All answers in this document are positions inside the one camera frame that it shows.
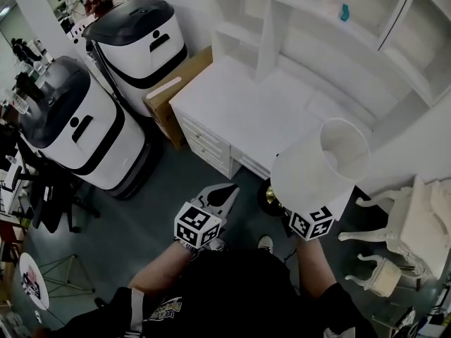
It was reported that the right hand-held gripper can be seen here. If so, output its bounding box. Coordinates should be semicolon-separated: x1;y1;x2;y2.
288;206;335;242

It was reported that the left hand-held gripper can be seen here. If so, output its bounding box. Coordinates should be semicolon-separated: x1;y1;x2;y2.
174;183;241;250

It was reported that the white shade lamp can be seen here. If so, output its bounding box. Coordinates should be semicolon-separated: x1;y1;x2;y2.
257;118;372;218

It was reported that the person's left forearm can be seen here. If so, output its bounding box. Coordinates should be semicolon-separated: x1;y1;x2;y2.
128;239;199;296

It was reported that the person's right forearm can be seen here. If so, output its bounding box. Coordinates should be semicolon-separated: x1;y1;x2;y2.
295;237;340;299

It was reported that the person's left shoe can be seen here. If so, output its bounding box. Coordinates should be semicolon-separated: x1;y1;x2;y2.
207;237;228;253

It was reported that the person's shoe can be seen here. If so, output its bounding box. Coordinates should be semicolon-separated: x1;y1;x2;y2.
257;234;274;255
207;237;228;253

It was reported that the person's right shoe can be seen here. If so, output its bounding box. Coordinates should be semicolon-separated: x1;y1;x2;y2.
257;234;274;255

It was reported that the person's black shirt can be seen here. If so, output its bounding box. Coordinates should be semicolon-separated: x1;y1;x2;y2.
33;247;380;338

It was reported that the white ornate chair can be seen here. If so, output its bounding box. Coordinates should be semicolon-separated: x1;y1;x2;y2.
338;174;451;299

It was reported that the white table with drawers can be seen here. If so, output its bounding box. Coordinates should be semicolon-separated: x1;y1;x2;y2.
168;55;374;222

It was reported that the brown cardboard box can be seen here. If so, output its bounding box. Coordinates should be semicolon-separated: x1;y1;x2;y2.
142;45;214;151

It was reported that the white and black robot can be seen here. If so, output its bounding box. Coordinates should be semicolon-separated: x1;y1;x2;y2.
18;55;163;201
82;0;188;118

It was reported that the metal tripod stand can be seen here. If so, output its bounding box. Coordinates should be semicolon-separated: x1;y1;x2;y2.
37;253;97;296

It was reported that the black office chair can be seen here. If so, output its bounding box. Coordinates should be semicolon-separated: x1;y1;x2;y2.
30;176;101;234

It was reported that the round white side table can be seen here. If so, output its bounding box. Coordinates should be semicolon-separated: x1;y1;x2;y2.
18;251;51;311

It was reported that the white shelf unit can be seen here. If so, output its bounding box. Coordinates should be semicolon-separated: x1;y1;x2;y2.
206;0;451;154

